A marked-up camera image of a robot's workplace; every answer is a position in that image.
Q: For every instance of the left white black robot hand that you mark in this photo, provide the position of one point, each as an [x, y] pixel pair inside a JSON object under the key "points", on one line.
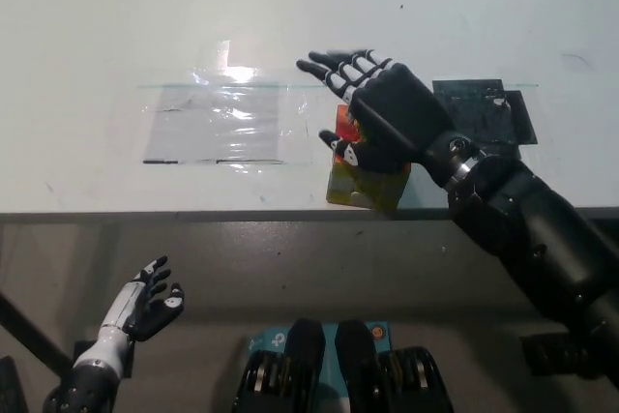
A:
{"points": [[123, 306]]}

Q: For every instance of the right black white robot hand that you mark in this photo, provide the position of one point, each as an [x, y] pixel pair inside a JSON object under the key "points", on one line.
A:
{"points": [[401, 113]]}

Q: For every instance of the big orange red yellow cube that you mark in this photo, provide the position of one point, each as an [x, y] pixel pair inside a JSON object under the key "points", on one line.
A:
{"points": [[377, 190]]}

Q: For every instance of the black tape patch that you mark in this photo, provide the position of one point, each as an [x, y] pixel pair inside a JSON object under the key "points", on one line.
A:
{"points": [[479, 108]]}

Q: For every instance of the black diagonal table leg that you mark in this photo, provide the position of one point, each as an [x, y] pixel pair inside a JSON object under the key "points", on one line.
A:
{"points": [[29, 331]]}

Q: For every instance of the black ribbed floor object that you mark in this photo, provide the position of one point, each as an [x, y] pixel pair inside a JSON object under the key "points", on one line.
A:
{"points": [[9, 386]]}

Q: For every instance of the grey sheet under clear film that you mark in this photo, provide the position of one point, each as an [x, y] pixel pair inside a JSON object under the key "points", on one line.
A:
{"points": [[213, 123]]}

